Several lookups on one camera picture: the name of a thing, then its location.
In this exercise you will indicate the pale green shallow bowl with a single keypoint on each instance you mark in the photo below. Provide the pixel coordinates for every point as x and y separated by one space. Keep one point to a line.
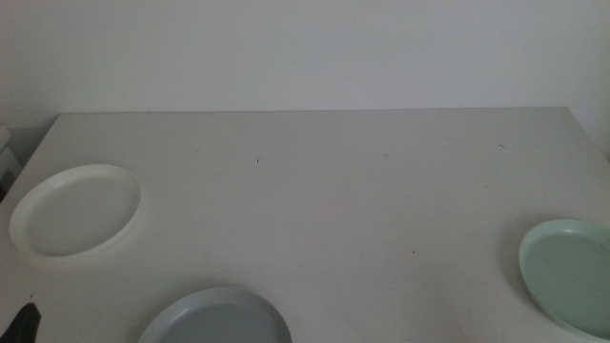
572 276

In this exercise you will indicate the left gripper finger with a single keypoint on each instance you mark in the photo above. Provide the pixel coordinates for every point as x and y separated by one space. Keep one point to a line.
24 326

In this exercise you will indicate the white shallow bowl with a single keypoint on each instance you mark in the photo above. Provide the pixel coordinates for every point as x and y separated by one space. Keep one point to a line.
76 214

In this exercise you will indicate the grey shallow bowl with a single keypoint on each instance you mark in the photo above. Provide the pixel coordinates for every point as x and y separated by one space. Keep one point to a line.
219 321

